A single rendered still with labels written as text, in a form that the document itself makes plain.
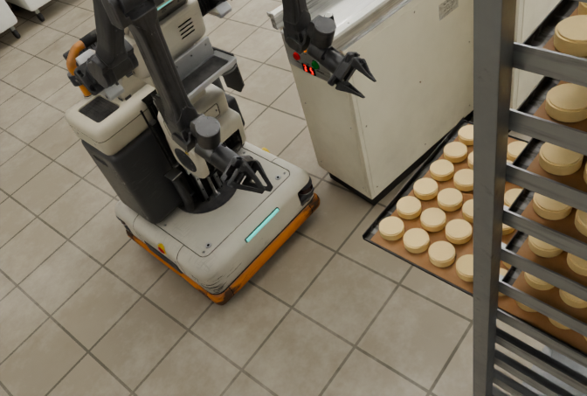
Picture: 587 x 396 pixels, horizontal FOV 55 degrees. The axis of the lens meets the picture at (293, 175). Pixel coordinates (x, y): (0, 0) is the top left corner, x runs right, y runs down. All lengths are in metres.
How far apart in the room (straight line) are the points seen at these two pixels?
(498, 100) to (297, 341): 1.65
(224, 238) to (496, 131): 1.60
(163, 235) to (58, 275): 0.72
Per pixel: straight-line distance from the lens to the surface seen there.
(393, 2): 2.00
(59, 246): 2.95
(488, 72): 0.62
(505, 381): 1.31
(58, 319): 2.68
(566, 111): 0.70
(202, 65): 1.76
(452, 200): 1.18
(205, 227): 2.22
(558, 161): 0.76
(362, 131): 2.10
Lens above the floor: 1.88
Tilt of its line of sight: 45 degrees down
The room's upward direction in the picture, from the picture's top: 19 degrees counter-clockwise
